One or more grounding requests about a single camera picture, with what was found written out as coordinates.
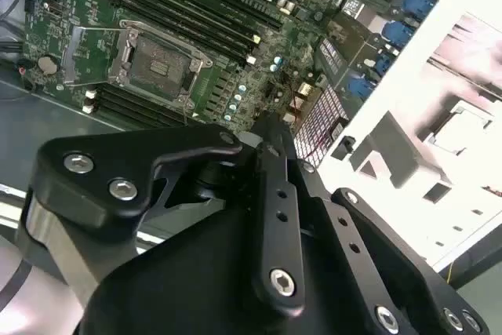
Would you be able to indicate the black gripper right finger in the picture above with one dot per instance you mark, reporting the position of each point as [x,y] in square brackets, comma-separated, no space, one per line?
[392,272]

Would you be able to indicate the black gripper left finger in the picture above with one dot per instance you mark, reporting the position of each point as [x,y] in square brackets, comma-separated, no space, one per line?
[98,162]

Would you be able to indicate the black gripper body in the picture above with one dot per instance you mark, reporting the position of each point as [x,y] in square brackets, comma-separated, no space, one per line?
[188,292]

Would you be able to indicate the metal socket cover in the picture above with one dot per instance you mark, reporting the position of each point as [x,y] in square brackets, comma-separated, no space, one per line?
[72,56]

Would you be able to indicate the silver CPU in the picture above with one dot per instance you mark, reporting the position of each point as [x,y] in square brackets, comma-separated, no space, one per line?
[457,131]

